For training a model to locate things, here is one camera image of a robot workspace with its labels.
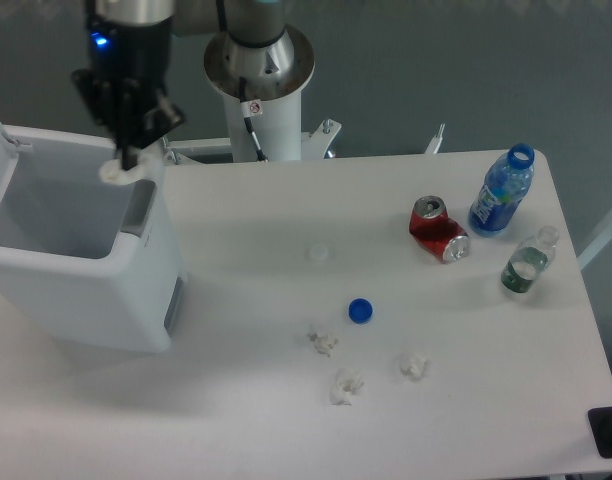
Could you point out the white table frame bracket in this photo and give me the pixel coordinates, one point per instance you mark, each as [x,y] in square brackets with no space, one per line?
[315,145]

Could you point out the clear green-label bottle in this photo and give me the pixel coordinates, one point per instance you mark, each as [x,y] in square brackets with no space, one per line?
[529,260]

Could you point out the white paper ball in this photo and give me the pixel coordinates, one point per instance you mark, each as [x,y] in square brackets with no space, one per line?
[323,341]
[413,366]
[127,171]
[346,384]

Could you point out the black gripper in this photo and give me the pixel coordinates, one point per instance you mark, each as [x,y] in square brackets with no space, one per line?
[124,87]

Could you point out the white trash bin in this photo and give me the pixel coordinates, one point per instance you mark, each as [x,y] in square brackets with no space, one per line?
[93,257]

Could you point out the white paper ball bottom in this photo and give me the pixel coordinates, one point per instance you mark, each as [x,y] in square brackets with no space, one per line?
[346,384]

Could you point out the black device at edge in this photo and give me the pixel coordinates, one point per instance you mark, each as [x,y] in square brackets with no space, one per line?
[600,420]

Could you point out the white bottle cap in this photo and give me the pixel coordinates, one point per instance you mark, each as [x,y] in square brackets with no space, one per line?
[318,252]

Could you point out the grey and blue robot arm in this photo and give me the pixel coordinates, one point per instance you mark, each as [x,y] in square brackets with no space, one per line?
[250,23]

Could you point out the crushed red soda can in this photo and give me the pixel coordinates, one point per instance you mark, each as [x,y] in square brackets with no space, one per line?
[436,232]

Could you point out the blue bottle cap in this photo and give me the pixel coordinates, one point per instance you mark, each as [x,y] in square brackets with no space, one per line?
[360,311]

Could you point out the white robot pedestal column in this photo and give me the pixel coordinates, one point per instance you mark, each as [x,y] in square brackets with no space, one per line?
[261,90]

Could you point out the blue plastic bottle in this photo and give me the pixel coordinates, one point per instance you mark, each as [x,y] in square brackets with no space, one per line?
[505,185]

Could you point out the white frame at right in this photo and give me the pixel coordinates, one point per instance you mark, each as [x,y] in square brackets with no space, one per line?
[599,237]

